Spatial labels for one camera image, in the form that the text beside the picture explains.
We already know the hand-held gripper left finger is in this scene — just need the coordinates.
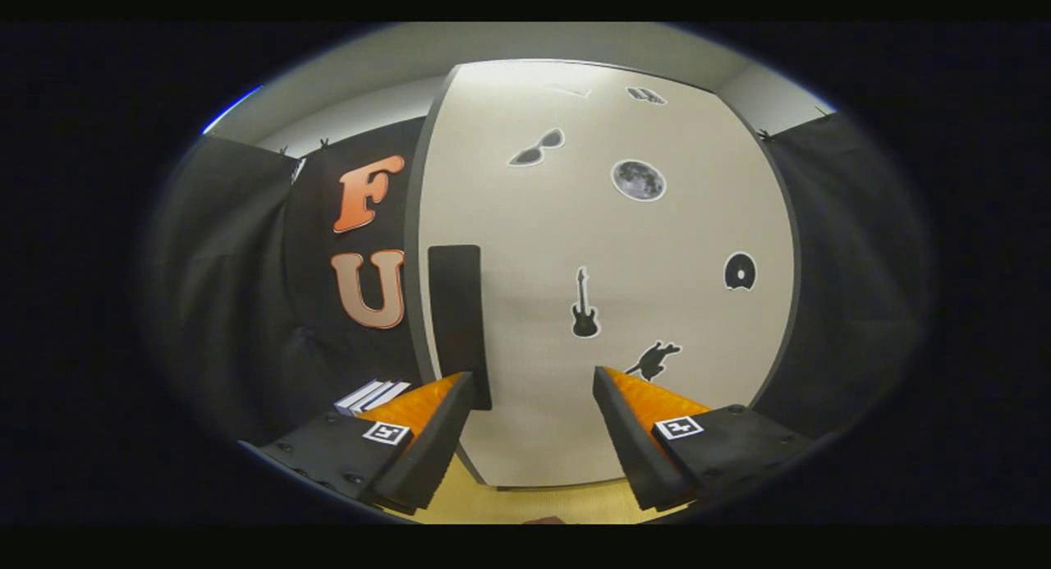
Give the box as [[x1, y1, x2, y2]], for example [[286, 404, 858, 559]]
[[241, 371, 476, 516]]

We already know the white cabinet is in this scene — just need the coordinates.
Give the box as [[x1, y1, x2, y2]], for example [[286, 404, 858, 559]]
[[404, 58, 804, 492]]

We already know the black backdrop cloth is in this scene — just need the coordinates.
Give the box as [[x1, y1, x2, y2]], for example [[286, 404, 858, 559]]
[[144, 109, 933, 448]]

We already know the white cabinet door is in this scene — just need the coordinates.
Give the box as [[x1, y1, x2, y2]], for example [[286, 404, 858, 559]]
[[417, 60, 797, 488]]

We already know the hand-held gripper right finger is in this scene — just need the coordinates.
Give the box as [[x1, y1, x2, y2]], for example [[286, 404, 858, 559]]
[[592, 366, 815, 512]]

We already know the black door handle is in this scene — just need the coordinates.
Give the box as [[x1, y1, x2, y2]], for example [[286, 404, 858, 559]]
[[428, 245, 493, 411]]

